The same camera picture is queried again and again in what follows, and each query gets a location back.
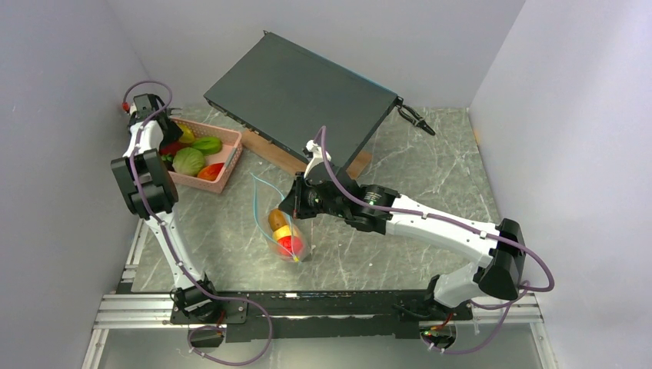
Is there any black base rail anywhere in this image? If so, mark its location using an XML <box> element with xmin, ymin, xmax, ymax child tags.
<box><xmin>169</xmin><ymin>290</ymin><xmax>473</xmax><ymax>343</ymax></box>

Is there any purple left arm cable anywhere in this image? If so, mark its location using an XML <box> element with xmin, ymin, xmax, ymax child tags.
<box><xmin>121</xmin><ymin>80</ymin><xmax>274</xmax><ymax>367</ymax></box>

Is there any brown potato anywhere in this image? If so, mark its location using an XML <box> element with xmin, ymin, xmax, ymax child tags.
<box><xmin>268</xmin><ymin>208</ymin><xmax>288</xmax><ymax>231</ymax></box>

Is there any dark grey network switch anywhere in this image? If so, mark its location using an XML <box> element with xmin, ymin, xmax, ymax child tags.
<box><xmin>204</xmin><ymin>32</ymin><xmax>399</xmax><ymax>169</ymax></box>

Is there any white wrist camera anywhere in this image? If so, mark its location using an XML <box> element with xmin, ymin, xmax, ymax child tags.
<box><xmin>121</xmin><ymin>94</ymin><xmax>164</xmax><ymax>121</ymax></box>
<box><xmin>304</xmin><ymin>140</ymin><xmax>324</xmax><ymax>178</ymax></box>

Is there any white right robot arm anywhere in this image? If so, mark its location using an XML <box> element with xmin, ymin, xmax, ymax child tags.
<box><xmin>279</xmin><ymin>172</ymin><xmax>526</xmax><ymax>319</ymax></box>

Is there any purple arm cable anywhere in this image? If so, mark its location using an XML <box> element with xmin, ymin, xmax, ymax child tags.
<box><xmin>313</xmin><ymin>126</ymin><xmax>556</xmax><ymax>357</ymax></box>
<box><xmin>121</xmin><ymin>80</ymin><xmax>274</xmax><ymax>367</ymax></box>

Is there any orange red pepper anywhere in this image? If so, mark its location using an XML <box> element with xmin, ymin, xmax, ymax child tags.
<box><xmin>196</xmin><ymin>163</ymin><xmax>225</xmax><ymax>181</ymax></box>

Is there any red apple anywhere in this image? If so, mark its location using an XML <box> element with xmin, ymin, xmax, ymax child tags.
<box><xmin>158</xmin><ymin>141</ymin><xmax>188</xmax><ymax>157</ymax></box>

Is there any green cabbage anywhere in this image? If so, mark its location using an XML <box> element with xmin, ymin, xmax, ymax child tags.
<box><xmin>172</xmin><ymin>148</ymin><xmax>206</xmax><ymax>177</ymax></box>

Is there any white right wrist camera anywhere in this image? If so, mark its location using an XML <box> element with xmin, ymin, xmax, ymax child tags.
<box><xmin>304</xmin><ymin>140</ymin><xmax>324</xmax><ymax>178</ymax></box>

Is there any black cable connector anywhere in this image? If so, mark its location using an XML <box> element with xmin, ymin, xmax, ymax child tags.
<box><xmin>397</xmin><ymin>105</ymin><xmax>436</xmax><ymax>136</ymax></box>

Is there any pink plastic basket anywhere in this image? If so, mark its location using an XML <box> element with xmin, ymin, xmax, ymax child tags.
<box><xmin>170</xmin><ymin>118</ymin><xmax>243</xmax><ymax>194</ymax></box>

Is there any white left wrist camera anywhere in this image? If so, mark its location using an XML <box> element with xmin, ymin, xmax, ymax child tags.
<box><xmin>121</xmin><ymin>94</ymin><xmax>164</xmax><ymax>121</ymax></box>

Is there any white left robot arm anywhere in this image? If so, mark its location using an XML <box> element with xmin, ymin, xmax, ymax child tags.
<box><xmin>111</xmin><ymin>94</ymin><xmax>221</xmax><ymax>323</ymax></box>

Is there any red tomato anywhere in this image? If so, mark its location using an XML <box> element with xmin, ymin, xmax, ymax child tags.
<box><xmin>277</xmin><ymin>235</ymin><xmax>304</xmax><ymax>257</ymax></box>

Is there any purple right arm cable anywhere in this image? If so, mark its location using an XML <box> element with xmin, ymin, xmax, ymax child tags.
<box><xmin>313</xmin><ymin>126</ymin><xmax>556</xmax><ymax>357</ymax></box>

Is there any green star fruit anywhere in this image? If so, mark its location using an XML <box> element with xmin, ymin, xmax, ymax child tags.
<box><xmin>191</xmin><ymin>136</ymin><xmax>223</xmax><ymax>156</ymax></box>

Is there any clear zip top bag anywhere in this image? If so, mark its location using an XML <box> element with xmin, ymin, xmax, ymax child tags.
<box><xmin>250</xmin><ymin>173</ymin><xmax>311</xmax><ymax>263</ymax></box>

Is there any yellow lemon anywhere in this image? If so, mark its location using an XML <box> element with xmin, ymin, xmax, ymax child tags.
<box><xmin>272</xmin><ymin>225</ymin><xmax>301</xmax><ymax>243</ymax></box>

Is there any wooden board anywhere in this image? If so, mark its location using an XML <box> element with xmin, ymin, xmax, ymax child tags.
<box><xmin>241</xmin><ymin>130</ymin><xmax>372</xmax><ymax>179</ymax></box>

